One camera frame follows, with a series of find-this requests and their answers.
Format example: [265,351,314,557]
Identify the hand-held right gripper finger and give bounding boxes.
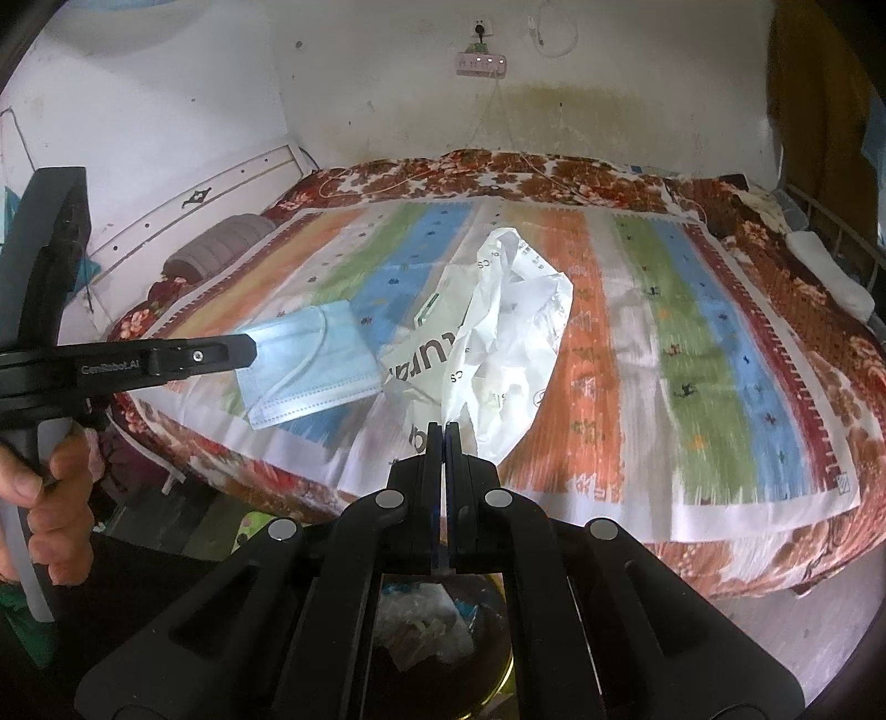
[73,421,445,720]
[445,421,805,720]

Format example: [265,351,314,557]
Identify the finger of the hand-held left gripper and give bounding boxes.
[144,332,260,376]

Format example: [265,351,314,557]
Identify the blue face mask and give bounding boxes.
[235,301,386,432]

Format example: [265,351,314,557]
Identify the black bin with gold rim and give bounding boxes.
[372,573,519,720]

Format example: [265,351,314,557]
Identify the white plastic bag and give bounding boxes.
[346,227,577,486]

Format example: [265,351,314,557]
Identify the person's left hand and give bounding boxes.
[0,428,96,588]

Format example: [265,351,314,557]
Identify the grey pillow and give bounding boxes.
[164,213,275,282]

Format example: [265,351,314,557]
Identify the white headboard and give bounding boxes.
[0,104,307,333]

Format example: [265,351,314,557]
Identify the green floor mat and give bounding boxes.
[231,516,270,549]

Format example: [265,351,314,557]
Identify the striped colourful mat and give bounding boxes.
[135,200,864,545]

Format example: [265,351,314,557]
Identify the person's black pants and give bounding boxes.
[42,488,333,720]

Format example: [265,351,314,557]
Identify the floral brown blanket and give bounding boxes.
[107,148,886,602]

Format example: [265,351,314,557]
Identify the white power strip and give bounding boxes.
[454,50,511,78]

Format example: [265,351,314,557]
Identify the white folded cloth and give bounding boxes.
[785,228,877,323]

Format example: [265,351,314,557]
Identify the metal rack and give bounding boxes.
[775,178,886,295]

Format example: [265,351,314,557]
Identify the brown curtain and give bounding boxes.
[767,0,882,212]

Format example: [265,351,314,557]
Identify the thin power cable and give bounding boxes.
[474,73,551,182]

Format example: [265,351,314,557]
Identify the white charger cable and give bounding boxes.
[524,12,580,55]

